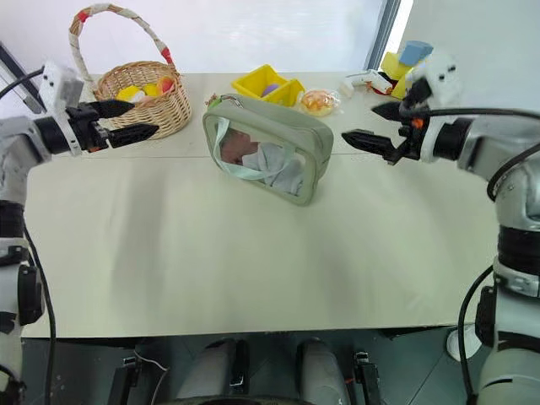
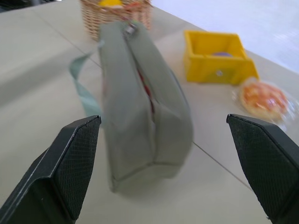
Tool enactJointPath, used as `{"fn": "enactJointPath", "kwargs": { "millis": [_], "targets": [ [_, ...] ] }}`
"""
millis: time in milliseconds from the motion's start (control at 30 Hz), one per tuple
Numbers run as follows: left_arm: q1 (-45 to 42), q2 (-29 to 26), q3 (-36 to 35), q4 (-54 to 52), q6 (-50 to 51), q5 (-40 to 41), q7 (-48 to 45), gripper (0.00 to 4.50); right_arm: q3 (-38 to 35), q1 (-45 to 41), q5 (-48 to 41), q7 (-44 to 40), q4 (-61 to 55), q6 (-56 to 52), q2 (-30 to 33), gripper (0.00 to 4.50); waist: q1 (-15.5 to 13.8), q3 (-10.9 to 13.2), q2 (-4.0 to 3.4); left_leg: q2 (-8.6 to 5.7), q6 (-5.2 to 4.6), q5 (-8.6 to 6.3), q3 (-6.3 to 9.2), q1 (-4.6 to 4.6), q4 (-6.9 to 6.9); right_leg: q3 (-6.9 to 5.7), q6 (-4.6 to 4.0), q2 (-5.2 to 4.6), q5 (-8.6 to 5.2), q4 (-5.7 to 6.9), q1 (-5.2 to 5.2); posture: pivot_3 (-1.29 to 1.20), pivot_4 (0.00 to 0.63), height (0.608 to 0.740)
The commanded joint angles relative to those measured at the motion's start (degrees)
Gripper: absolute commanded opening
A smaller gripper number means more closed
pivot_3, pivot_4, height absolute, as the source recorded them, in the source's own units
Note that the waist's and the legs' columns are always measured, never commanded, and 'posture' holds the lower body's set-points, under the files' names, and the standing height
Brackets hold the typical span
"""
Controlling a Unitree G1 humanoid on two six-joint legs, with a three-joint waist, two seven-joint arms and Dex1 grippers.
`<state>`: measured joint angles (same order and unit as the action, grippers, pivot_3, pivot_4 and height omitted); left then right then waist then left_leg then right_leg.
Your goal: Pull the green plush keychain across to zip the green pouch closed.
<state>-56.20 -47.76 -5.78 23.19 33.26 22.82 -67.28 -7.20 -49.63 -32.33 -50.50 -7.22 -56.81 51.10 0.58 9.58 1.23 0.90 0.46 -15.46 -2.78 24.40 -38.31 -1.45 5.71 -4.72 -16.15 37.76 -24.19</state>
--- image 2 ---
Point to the yellow object in basket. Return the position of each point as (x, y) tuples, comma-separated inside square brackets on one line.
[(109, 2)]

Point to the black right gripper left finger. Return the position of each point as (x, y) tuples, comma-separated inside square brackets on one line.
[(58, 168)]

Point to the wrapped orange pastry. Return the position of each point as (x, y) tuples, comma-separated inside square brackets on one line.
[(262, 98)]

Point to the purple object in bin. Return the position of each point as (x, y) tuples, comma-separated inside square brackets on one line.
[(222, 54)]

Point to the yellow plastic bin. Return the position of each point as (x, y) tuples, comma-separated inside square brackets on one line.
[(217, 63)]

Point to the grey-green zipper bag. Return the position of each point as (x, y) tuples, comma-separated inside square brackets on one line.
[(140, 109)]

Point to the woven wicker basket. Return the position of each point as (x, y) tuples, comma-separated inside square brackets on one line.
[(112, 16)]

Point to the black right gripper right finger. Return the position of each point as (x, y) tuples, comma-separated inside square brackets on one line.
[(268, 163)]

